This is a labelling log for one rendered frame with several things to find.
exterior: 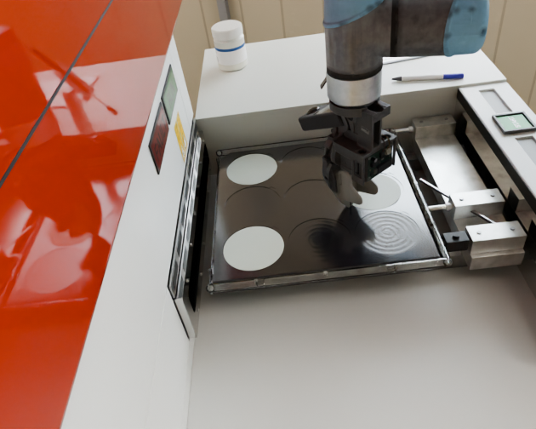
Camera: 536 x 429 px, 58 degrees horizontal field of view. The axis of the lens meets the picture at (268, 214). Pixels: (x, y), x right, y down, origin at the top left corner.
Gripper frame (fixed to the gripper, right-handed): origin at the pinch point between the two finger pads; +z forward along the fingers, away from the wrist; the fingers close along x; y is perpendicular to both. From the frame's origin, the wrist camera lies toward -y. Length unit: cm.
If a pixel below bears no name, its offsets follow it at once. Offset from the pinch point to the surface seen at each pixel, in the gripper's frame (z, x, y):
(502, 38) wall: 48, 169, -68
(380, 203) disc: 1.2, 4.1, 4.1
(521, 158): -4.7, 21.9, 17.3
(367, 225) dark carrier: 1.4, -1.3, 6.2
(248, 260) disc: 1.3, -20.2, -1.3
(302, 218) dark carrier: 1.3, -7.7, -2.7
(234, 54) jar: -9.4, 10.8, -45.9
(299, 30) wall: 38, 106, -139
